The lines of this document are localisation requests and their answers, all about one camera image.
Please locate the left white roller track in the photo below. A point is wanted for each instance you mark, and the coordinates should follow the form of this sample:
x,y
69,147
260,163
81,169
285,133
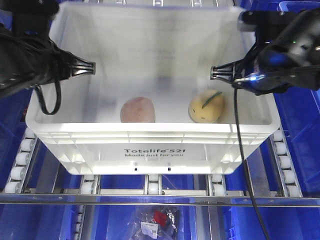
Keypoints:
x,y
19,170

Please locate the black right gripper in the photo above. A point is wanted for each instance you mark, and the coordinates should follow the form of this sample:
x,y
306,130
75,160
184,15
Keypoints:
x,y
286,53

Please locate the steel shelf front rail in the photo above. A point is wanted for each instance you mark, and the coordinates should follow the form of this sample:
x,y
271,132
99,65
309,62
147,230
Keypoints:
x,y
95,199

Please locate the yellow plush mango toy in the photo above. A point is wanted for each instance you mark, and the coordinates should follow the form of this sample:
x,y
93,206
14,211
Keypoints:
x,y
206,107

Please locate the plastic bag with red item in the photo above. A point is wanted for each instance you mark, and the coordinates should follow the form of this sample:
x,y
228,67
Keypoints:
x,y
156,223

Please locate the pink plush peach toy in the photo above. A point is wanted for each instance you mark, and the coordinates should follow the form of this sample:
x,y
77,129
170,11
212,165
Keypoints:
x,y
138,110

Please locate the blue storage bin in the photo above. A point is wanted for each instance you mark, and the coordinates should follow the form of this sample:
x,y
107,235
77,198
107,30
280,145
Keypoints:
x,y
12,128

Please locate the center roller track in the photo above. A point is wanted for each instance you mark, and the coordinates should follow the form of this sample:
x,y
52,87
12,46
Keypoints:
x,y
153,184

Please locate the center-left roller track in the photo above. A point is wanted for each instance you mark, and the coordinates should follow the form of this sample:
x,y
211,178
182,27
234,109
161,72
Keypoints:
x,y
90,185

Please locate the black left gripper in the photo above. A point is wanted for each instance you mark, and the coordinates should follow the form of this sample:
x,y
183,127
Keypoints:
x,y
28,60

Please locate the white plastic tote box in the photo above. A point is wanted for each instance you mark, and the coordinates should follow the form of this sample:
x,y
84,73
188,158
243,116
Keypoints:
x,y
164,54

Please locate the blue bin right of tote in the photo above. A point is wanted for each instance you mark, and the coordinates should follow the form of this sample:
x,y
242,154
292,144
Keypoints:
x,y
299,110

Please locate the blue bin lower shelf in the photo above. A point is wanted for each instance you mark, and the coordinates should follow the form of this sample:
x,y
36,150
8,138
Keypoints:
x,y
114,222

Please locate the right white roller track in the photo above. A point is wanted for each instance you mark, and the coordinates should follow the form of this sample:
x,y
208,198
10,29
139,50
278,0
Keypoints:
x,y
284,166

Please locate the center-right roller track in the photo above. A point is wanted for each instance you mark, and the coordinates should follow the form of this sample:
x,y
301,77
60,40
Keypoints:
x,y
216,186

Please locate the white roller track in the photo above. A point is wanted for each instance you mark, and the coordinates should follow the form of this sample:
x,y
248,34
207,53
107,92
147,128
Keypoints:
x,y
19,170
284,166

